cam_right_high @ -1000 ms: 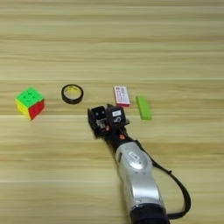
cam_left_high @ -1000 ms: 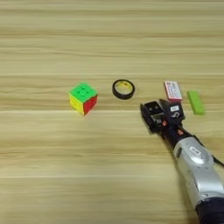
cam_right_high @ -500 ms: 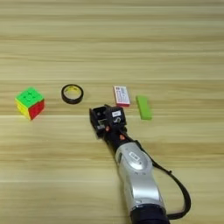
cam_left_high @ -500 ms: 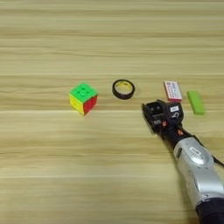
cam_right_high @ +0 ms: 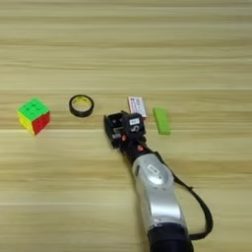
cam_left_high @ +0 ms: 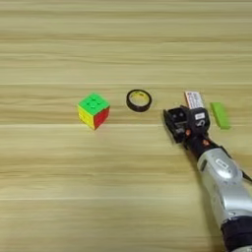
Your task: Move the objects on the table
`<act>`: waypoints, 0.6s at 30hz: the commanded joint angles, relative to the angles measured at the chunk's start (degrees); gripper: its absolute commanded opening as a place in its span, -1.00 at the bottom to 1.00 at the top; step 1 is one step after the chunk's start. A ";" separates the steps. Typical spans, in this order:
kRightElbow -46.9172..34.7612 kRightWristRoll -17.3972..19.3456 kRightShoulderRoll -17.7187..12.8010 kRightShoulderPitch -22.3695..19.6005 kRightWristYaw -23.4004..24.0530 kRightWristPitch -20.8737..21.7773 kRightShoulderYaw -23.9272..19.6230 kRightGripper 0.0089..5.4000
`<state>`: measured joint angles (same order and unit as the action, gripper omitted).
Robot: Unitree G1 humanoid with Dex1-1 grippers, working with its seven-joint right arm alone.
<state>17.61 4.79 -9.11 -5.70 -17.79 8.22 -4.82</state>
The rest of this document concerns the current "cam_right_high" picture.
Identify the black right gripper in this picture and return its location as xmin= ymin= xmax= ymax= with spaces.
xmin=102 ymin=109 xmax=155 ymax=165

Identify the green rectangular block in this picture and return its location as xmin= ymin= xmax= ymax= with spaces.
xmin=152 ymin=106 xmax=172 ymax=136

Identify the colourful puzzle cube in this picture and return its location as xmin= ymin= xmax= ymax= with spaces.
xmin=16 ymin=96 xmax=51 ymax=137

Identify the red and white flat box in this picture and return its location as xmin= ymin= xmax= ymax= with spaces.
xmin=127 ymin=95 xmax=149 ymax=119

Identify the black tape roll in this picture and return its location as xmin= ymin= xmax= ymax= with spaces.
xmin=68 ymin=94 xmax=95 ymax=119

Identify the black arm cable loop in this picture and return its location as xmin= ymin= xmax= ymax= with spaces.
xmin=151 ymin=150 xmax=215 ymax=241

